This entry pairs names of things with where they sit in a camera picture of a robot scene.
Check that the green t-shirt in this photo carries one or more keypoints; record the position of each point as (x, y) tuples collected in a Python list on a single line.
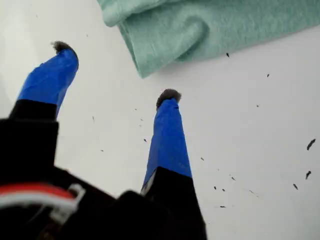
[(225, 25)]

